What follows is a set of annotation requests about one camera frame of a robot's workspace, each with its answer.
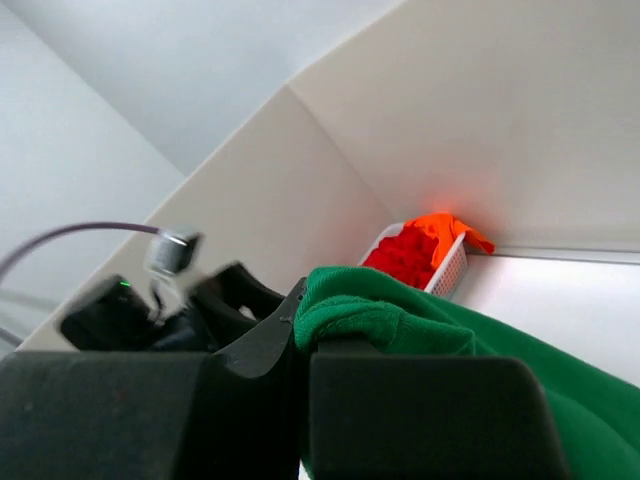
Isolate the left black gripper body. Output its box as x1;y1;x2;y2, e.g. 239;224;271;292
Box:
149;262;284;352

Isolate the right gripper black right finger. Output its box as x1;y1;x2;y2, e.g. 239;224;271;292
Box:
308;339;571;479

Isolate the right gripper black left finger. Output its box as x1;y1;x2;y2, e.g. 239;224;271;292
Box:
1;282;306;479

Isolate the green t shirt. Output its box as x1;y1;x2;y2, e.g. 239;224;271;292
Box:
294;267;639;479

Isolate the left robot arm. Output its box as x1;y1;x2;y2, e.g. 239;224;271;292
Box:
60;262;284;353

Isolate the white plastic basket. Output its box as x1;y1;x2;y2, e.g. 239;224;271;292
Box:
358;223;468;300

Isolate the red t shirt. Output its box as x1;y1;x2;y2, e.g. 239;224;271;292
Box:
362;226;439;290

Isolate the orange t shirt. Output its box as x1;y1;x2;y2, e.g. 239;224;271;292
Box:
404;213;495;269

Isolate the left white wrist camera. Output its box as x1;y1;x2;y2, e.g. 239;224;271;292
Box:
145;227;204;280

